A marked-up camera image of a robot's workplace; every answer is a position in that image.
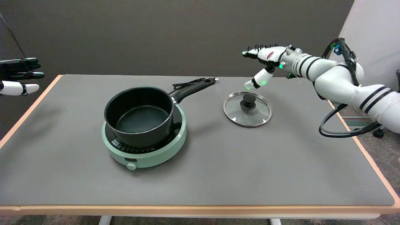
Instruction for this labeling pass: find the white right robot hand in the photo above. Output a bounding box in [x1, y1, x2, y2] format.
[242, 45, 289, 90]

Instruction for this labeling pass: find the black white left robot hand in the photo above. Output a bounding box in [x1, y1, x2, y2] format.
[0, 58, 45, 96]

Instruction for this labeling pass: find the black soup pot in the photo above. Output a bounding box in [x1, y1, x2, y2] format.
[104, 78, 216, 149]

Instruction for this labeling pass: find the glass pot lid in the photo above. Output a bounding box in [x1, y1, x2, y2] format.
[223, 92, 273, 128]

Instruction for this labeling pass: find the floor vent grille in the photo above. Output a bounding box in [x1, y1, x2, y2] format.
[342, 116, 380, 127]

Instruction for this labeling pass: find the gray table mat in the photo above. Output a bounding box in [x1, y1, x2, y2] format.
[0, 74, 395, 206]

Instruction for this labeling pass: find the green induction cooker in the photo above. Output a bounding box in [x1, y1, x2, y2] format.
[102, 105, 187, 171]

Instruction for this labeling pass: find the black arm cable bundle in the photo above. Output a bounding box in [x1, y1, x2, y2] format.
[321, 38, 360, 86]

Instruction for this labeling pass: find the black cooker power cable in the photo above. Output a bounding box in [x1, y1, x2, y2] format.
[172, 77, 219, 91]

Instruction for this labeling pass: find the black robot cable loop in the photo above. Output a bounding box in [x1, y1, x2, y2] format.
[319, 103, 382, 138]

